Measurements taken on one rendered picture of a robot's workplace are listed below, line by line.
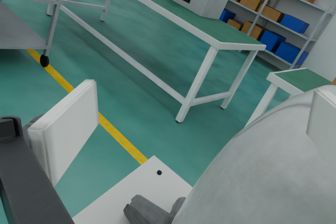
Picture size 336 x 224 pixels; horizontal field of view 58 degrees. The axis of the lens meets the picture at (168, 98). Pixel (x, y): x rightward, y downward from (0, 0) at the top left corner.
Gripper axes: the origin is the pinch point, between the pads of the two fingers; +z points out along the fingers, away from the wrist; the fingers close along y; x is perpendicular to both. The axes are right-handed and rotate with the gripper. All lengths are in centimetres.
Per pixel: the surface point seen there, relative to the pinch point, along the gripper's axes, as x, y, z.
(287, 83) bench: -48, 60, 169
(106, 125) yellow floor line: -82, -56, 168
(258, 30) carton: -64, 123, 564
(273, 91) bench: -56, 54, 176
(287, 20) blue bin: -43, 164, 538
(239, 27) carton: -62, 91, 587
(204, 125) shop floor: -105, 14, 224
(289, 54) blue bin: -99, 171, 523
